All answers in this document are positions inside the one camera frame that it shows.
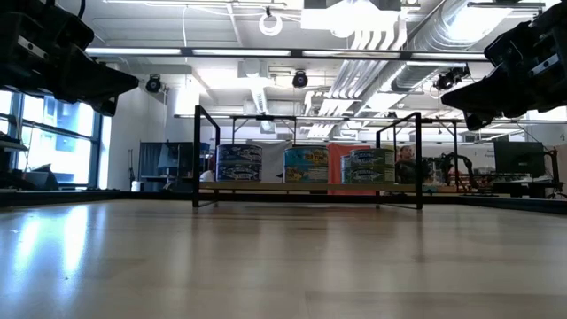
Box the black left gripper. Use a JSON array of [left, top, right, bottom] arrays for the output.
[[0, 0, 140, 118]]

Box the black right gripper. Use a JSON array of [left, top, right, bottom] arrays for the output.
[[440, 1, 567, 132]]

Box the black ceiling spotlight cluster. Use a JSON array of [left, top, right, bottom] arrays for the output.
[[433, 65, 471, 92]]

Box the black computer monitor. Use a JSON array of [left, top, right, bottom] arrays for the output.
[[493, 140, 547, 179]]

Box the large window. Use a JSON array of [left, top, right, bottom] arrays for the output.
[[0, 88, 104, 187]]

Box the dark background table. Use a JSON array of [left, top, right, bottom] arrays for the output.
[[491, 175, 566, 199]]

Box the dark cabinet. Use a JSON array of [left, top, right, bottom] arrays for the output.
[[138, 141, 209, 192]]

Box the black beam with strip lights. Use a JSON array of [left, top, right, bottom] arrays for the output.
[[83, 46, 488, 62]]

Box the orange panel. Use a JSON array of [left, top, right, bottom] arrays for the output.
[[327, 142, 373, 196]]

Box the white panel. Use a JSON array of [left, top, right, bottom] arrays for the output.
[[261, 140, 285, 183]]

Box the black metal room frame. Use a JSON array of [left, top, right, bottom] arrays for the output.
[[229, 114, 298, 146], [420, 117, 461, 192]]

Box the silver ventilation duct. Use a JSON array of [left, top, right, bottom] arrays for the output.
[[392, 0, 515, 93]]

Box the black metal table frame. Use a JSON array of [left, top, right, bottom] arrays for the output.
[[0, 189, 567, 216]]

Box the white ring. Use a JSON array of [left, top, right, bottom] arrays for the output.
[[259, 12, 284, 37]]

